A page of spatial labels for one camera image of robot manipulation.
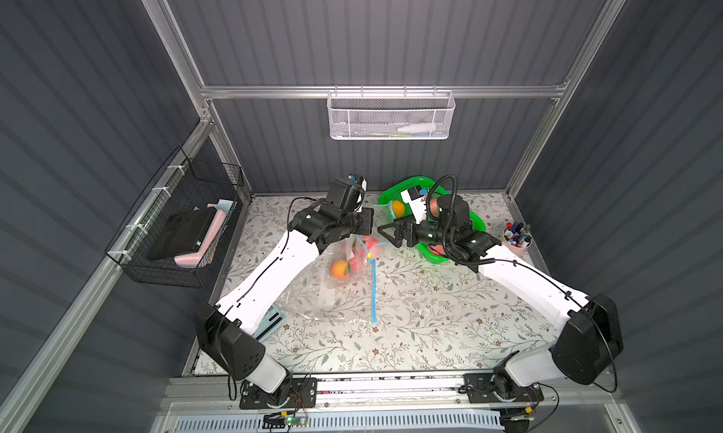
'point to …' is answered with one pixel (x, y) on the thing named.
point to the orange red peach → (338, 268)
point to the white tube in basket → (418, 128)
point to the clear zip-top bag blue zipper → (342, 284)
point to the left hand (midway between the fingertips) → (373, 219)
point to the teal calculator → (268, 324)
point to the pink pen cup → (517, 238)
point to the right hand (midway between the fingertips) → (387, 227)
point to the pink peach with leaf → (370, 248)
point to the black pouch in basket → (181, 233)
